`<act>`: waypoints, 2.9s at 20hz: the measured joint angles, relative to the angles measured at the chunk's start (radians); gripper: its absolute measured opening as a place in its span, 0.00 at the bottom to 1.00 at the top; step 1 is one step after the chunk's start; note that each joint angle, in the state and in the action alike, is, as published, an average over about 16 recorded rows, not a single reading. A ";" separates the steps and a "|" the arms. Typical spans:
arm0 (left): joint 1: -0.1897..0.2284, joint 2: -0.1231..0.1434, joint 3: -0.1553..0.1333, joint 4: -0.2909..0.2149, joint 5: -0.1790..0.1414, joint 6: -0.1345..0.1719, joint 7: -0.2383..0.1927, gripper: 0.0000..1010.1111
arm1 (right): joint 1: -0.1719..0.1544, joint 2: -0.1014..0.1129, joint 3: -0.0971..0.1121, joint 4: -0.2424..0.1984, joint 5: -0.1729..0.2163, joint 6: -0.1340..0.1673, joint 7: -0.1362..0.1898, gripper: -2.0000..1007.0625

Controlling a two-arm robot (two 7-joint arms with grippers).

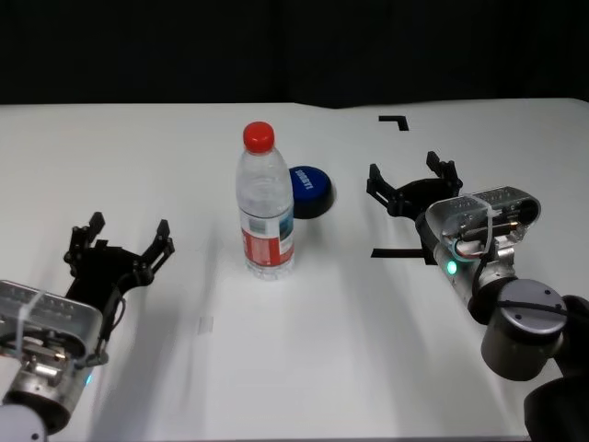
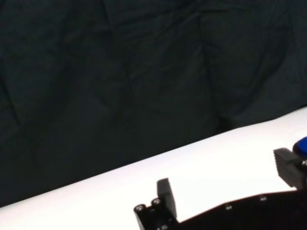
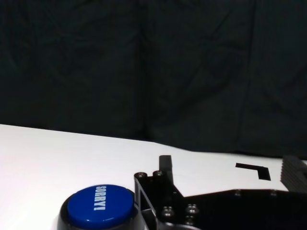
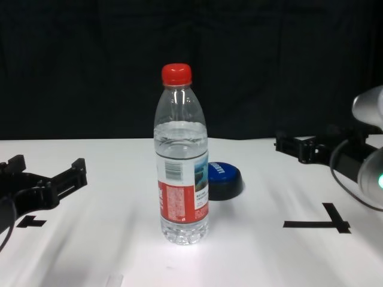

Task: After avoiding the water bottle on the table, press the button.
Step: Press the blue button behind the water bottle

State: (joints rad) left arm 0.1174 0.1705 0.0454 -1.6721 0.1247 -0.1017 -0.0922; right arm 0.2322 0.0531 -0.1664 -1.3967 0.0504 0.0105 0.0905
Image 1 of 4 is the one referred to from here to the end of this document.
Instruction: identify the black curtain backdrop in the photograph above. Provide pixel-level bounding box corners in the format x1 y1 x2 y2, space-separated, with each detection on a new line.
0 0 589 111

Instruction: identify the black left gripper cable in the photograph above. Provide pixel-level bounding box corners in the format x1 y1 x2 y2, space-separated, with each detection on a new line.
86 283 129 368

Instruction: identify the black corner tape mark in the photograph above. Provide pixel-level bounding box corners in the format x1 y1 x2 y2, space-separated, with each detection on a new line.
378 115 410 133

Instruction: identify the wrist camera silver housing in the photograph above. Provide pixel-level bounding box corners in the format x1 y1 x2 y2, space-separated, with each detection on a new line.
0 279 103 369
425 185 542 264

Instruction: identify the long black T tape mark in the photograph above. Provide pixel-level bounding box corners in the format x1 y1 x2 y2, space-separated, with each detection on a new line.
370 247 436 267

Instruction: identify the clear water bottle red cap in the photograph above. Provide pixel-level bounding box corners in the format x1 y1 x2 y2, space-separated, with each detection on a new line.
235 121 295 282

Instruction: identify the blue push button black base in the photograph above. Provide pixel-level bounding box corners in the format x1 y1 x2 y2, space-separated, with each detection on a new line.
288 164 336 220

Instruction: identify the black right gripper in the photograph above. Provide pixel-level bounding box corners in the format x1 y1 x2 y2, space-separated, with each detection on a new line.
366 150 464 220

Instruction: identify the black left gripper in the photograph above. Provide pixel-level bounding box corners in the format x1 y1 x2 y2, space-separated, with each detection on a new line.
64 212 177 324

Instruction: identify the right wrist camera silver housing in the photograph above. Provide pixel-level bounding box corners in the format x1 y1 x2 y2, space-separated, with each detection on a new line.
425 185 542 264

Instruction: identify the left wrist camera silver housing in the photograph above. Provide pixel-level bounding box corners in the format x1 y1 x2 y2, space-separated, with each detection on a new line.
0 279 103 369

